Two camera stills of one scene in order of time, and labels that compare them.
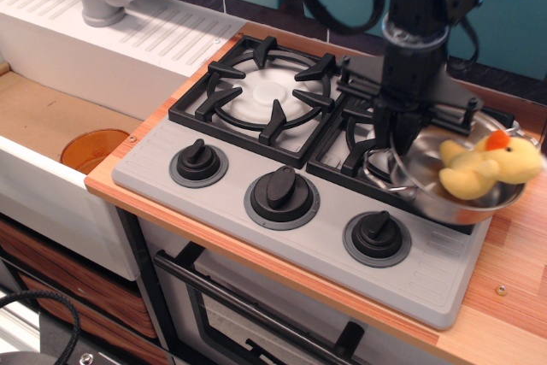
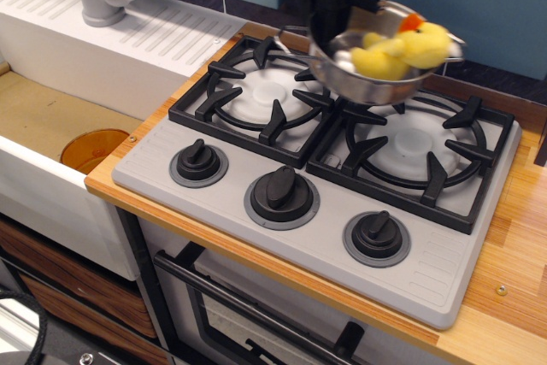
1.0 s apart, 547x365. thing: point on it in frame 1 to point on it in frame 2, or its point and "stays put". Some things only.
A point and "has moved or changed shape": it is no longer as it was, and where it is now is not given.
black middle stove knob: (282, 200) stays put
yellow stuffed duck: (473, 173) has moved or changed shape
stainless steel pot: (417, 174) has moved or changed shape
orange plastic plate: (85, 150) stays put
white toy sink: (70, 93) stays put
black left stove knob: (198, 166) stays put
